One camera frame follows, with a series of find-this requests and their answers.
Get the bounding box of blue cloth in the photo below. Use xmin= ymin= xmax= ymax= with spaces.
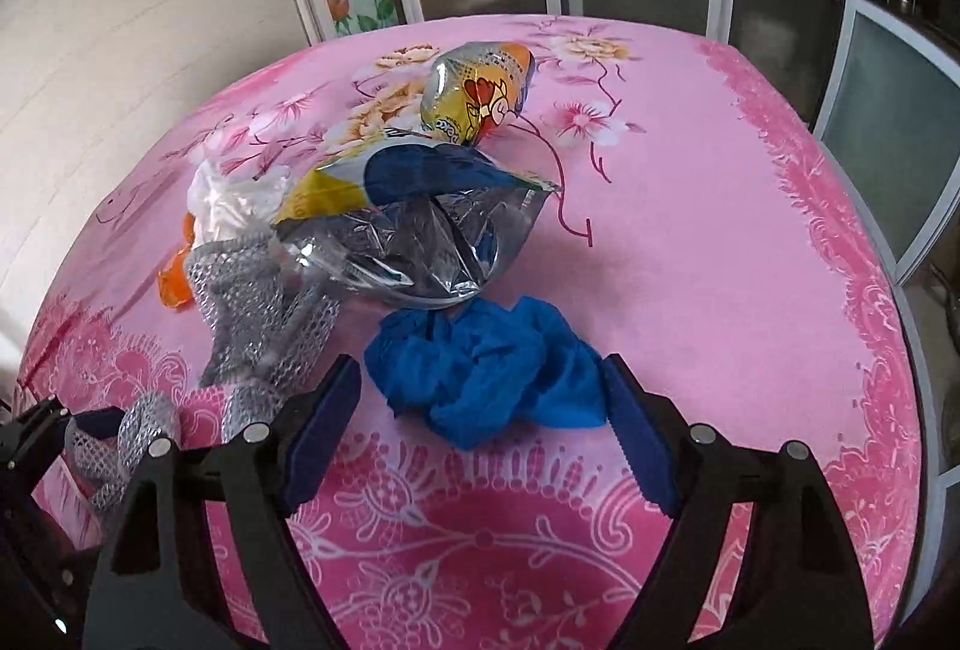
xmin=365 ymin=296 xmax=608 ymax=450

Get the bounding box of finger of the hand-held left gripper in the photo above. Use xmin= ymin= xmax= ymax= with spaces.
xmin=0 ymin=395 xmax=72 ymax=471
xmin=73 ymin=405 xmax=127 ymax=440

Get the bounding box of orange plastic wrapper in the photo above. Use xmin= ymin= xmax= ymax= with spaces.
xmin=157 ymin=215 xmax=197 ymax=310

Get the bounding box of kitchen cabinet with open shelf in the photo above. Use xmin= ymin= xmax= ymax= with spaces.
xmin=814 ymin=0 xmax=960 ymax=287

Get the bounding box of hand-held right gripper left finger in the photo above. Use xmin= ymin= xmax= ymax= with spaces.
xmin=81 ymin=354 xmax=362 ymax=650

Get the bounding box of grey mesh net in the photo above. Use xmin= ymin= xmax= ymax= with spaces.
xmin=64 ymin=226 xmax=340 ymax=520

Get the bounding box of pink floral tablecloth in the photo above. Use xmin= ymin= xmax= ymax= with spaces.
xmin=15 ymin=13 xmax=935 ymax=650

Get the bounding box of blue yellow foil snack bag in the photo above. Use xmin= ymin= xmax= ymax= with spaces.
xmin=274 ymin=140 xmax=563 ymax=308

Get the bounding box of yellow cartoon print snack bag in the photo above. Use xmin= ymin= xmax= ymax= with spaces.
xmin=420 ymin=41 xmax=535 ymax=151

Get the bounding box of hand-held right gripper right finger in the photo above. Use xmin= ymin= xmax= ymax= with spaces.
xmin=602 ymin=352 xmax=875 ymax=650

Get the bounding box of white plastic bag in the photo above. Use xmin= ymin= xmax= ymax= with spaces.
xmin=184 ymin=159 xmax=293 ymax=246

